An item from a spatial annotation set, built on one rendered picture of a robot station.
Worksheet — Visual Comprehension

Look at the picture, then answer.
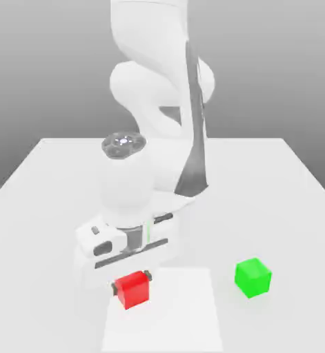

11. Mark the small red cube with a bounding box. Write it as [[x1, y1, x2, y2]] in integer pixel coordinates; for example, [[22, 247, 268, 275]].
[[114, 270, 150, 311]]

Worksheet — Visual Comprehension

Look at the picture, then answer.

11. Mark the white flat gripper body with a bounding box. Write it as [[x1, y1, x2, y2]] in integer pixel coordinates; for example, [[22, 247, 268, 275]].
[[94, 238, 170, 284]]

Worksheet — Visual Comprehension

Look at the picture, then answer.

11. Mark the small green cube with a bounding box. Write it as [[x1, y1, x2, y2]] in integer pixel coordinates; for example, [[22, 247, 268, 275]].
[[234, 257, 273, 299]]

